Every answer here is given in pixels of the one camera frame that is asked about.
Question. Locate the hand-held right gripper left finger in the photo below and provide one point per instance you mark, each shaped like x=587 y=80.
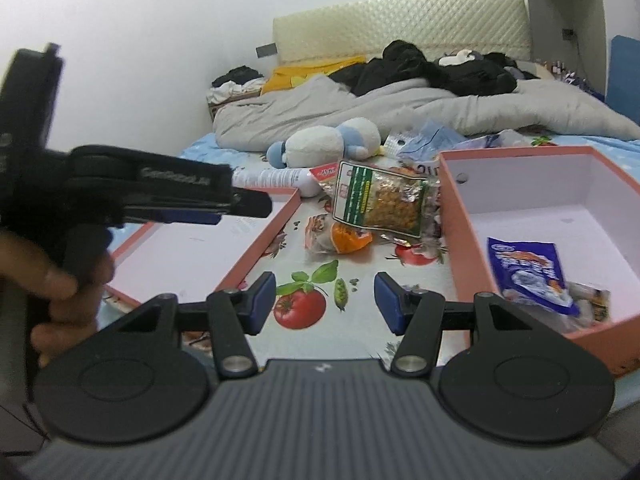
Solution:
x=263 y=305

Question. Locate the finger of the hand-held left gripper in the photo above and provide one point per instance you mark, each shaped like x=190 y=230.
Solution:
x=165 y=175
x=240 y=204

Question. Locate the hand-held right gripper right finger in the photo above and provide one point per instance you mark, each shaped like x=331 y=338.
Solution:
x=387 y=305

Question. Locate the red shiny snack packet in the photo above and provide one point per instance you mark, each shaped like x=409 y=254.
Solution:
x=325 y=172

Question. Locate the blue snack packet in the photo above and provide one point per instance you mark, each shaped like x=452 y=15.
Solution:
x=530 y=270

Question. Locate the pink cardboard box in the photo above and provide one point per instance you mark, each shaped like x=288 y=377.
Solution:
x=530 y=195

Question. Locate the person's left hand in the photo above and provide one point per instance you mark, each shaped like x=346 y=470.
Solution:
x=47 y=280

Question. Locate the fruit print sheet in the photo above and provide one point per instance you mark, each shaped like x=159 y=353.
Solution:
x=355 y=280

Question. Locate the pink cardboard box lid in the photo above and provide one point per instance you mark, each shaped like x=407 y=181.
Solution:
x=200 y=245

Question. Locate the silver shiny snack wrapper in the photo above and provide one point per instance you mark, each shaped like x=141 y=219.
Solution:
x=430 y=245

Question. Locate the white and blue plush toy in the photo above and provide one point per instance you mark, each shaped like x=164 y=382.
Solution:
x=320 y=142

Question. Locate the green yellow snack packet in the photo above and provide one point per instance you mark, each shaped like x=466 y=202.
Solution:
x=385 y=200

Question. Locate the pile of folded clothes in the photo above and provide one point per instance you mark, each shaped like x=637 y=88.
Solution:
x=235 y=85

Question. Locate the yellow cloth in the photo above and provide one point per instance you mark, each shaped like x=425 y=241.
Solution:
x=300 y=74

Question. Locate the clear blister packet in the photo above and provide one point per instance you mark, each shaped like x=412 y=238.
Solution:
x=397 y=141

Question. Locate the light blue crumpled bag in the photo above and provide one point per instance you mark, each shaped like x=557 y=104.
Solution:
x=435 y=137

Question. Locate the grey blanket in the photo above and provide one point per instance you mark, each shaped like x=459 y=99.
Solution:
x=400 y=110

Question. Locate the black clothes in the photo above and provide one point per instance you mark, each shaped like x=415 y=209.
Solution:
x=400 y=67

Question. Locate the cream quilted headboard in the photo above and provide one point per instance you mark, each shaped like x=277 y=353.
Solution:
x=400 y=25

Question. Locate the blue board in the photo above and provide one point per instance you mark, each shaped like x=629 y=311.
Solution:
x=625 y=80

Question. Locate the small wall socket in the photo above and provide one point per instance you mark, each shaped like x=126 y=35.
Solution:
x=568 y=33

